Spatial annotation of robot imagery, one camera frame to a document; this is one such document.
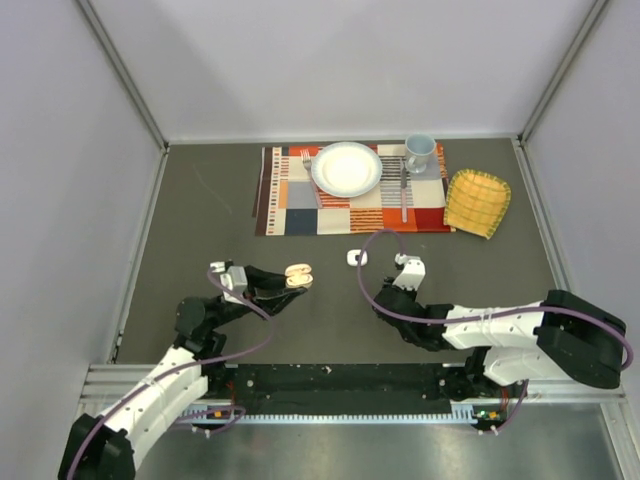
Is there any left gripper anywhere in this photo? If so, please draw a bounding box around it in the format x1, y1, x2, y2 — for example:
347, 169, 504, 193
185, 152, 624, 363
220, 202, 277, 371
208, 264, 306, 330

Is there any beige earbud charging case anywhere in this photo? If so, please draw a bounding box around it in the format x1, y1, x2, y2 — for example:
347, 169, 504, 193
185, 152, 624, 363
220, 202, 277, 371
284, 263, 314, 288

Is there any white earbud charging case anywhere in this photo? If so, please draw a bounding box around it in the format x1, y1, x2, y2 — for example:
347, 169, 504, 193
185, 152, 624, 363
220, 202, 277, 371
346, 249, 368, 267

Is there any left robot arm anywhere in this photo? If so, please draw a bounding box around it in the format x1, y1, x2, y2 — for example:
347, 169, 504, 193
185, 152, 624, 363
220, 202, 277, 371
57, 261, 313, 479

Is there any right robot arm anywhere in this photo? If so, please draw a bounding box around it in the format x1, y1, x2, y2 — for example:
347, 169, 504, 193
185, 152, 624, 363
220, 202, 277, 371
368, 278, 633, 396

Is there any patchwork placemat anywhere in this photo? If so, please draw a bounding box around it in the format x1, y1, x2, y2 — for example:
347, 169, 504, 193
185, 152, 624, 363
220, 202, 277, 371
253, 143, 453, 236

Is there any yellow woven cloth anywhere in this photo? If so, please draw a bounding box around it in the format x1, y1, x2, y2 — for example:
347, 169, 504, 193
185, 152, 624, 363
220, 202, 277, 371
443, 169, 512, 239

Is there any silver fork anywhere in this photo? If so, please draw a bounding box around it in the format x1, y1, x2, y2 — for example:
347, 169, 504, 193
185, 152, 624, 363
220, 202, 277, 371
301, 149, 323, 209

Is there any white plate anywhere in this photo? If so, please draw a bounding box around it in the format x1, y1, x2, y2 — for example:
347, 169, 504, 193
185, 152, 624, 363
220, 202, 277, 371
312, 142, 383, 198

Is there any light blue cup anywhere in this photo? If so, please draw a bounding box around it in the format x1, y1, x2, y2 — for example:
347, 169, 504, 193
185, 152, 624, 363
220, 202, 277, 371
405, 133, 438, 174

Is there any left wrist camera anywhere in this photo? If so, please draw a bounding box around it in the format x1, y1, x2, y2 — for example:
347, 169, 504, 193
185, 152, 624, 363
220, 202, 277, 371
207, 261, 248, 304

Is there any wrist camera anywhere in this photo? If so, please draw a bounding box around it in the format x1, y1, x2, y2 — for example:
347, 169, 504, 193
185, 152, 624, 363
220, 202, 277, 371
392, 253, 426, 291
207, 261, 248, 304

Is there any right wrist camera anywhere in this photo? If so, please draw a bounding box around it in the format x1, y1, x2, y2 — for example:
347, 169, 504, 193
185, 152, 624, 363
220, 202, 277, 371
392, 253, 426, 291

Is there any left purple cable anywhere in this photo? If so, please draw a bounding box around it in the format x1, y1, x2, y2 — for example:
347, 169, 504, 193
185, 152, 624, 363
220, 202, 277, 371
64, 267, 279, 479

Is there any purple cable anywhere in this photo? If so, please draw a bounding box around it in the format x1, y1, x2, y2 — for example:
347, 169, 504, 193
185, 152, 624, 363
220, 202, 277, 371
64, 267, 279, 479
355, 229, 631, 436

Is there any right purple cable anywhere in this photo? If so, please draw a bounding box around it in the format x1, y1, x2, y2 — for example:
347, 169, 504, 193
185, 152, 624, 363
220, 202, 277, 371
355, 229, 631, 436

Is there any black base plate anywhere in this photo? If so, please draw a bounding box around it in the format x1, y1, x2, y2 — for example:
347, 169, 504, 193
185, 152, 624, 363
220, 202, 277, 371
209, 364, 452, 415

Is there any grey cable duct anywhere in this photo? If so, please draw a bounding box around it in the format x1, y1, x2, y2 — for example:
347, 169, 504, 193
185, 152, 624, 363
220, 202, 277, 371
179, 391, 506, 427

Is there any pink handled knife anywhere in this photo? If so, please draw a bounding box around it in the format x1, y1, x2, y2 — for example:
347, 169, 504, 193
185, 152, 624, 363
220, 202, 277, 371
400, 163, 408, 224

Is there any aluminium frame rail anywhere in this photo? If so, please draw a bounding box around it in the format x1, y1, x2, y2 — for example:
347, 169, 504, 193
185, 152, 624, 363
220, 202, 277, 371
79, 364, 626, 404

